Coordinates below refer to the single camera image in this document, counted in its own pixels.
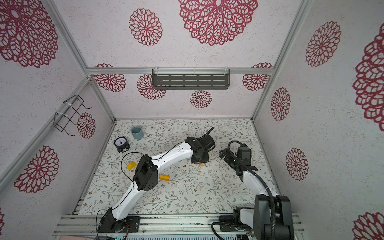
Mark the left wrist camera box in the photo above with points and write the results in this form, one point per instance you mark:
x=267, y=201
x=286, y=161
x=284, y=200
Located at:
x=207, y=142

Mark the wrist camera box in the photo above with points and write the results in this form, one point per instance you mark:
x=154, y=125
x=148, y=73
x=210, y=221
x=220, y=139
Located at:
x=244, y=154
x=207, y=142

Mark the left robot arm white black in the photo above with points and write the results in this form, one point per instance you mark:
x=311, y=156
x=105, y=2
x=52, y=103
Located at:
x=146, y=177

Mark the aluminium front rail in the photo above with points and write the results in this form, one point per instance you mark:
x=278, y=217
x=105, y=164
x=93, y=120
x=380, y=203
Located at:
x=177, y=224

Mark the orange cylinder block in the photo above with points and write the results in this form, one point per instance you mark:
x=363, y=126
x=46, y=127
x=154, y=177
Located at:
x=164, y=178

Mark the black alarm clock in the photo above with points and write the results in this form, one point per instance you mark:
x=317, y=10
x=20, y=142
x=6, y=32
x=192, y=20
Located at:
x=122, y=144

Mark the dark grey wall shelf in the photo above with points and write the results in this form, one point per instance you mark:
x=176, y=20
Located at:
x=191, y=80

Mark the yellow house-shaped block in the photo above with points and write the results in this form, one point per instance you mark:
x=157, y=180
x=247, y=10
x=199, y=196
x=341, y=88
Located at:
x=131, y=166

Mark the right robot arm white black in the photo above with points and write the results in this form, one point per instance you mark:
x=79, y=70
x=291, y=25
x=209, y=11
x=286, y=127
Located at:
x=271, y=217

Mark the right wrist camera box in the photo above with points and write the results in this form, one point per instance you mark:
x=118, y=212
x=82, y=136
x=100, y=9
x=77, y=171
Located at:
x=244, y=154

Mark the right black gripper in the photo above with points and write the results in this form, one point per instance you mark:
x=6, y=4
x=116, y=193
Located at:
x=224, y=154

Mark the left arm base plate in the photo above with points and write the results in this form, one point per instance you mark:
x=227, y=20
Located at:
x=132, y=224

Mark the teal ceramic cup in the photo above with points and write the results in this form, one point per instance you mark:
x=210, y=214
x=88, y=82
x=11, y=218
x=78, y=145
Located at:
x=137, y=133

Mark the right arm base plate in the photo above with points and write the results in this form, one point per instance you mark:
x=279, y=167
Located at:
x=231, y=224

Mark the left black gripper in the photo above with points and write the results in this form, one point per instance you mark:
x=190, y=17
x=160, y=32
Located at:
x=205, y=160

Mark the black wire wall rack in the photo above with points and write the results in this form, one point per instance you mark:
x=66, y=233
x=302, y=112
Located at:
x=74, y=103

